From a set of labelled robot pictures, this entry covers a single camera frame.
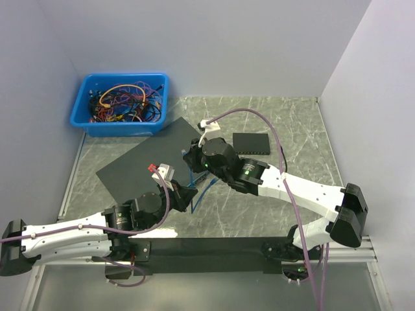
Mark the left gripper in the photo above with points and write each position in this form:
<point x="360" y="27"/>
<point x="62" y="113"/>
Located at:
<point x="182" y="195"/>

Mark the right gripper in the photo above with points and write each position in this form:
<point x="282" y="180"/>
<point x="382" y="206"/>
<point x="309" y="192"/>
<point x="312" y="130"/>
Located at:
<point x="192" y="157"/>

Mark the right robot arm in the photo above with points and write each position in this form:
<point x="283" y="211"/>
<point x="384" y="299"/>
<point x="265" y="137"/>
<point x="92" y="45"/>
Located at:
<point x="343" y="210"/>

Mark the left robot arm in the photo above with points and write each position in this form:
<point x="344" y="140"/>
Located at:
<point x="103" y="234"/>

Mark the blue plastic bin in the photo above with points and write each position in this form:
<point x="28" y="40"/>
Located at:
<point x="121" y="104"/>

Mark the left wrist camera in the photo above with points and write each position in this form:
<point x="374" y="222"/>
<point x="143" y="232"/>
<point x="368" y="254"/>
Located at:
<point x="162" y="173"/>

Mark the small black network switch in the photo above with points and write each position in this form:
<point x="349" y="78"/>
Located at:
<point x="251" y="143"/>

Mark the large black network switch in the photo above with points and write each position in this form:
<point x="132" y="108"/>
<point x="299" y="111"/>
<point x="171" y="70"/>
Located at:
<point x="128" y="176"/>

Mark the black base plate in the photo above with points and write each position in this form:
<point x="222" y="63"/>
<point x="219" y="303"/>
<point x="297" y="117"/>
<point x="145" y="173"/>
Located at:
<point x="205" y="255"/>

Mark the aluminium rail frame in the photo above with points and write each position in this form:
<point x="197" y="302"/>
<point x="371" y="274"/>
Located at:
<point x="353" y="276"/>

